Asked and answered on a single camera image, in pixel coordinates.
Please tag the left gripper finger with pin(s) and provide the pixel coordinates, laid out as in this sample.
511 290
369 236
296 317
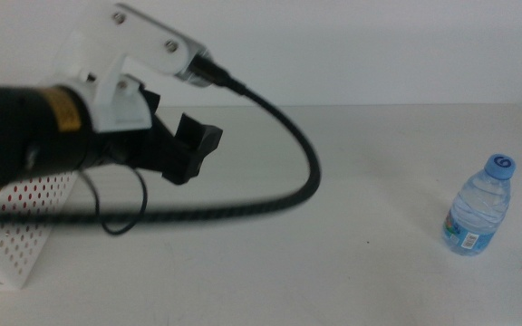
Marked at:
202 140
152 104

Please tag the water bottle blue cap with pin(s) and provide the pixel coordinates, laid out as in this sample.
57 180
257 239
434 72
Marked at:
477 213

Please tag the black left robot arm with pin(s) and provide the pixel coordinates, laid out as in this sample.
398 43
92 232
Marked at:
16 131

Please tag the white perforated plastic basket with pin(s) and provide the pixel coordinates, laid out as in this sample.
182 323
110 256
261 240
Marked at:
21 235

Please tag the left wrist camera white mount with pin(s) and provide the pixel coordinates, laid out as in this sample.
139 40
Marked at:
147 41

